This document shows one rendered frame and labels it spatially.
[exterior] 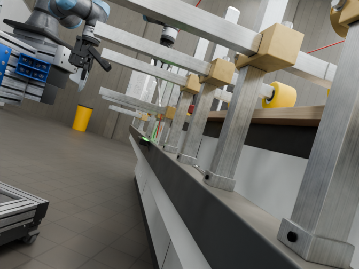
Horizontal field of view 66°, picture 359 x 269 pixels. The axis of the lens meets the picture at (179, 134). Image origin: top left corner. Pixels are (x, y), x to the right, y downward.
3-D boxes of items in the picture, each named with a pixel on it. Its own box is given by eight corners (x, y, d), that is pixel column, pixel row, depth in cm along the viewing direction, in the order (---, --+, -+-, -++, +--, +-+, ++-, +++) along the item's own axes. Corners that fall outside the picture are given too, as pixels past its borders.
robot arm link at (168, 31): (180, 32, 137) (166, 25, 132) (177, 41, 137) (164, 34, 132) (172, 34, 143) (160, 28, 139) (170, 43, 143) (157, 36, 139)
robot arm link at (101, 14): (86, -2, 110) (105, 9, 116) (78, 24, 110) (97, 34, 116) (96, -5, 104) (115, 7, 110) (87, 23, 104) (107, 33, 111)
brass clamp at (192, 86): (185, 87, 89) (189, 72, 89) (176, 91, 102) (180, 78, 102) (202, 93, 91) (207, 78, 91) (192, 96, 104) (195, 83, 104)
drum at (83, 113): (88, 132, 852) (96, 109, 852) (80, 131, 807) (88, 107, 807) (76, 128, 860) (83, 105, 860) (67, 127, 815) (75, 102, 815)
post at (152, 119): (145, 135, 170) (166, 65, 170) (144, 135, 175) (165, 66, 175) (151, 137, 171) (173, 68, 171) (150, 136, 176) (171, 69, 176)
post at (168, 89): (147, 148, 145) (173, 61, 145) (146, 147, 149) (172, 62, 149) (153, 150, 146) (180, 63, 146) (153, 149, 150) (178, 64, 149)
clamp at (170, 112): (165, 117, 114) (168, 105, 114) (160, 117, 127) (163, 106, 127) (178, 121, 115) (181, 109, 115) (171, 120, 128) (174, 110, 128)
